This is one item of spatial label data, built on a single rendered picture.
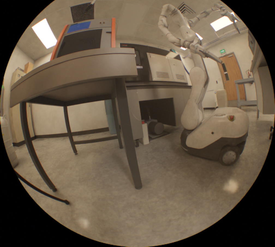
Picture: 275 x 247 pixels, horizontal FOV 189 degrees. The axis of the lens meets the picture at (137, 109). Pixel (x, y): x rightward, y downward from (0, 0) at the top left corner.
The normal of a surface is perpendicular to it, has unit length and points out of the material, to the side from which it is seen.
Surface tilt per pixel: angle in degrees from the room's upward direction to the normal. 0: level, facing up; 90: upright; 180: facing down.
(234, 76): 90
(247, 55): 90
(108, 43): 90
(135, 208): 0
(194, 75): 90
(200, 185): 0
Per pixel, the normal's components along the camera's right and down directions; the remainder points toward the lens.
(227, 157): -0.85, 0.14
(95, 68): 0.33, -0.01
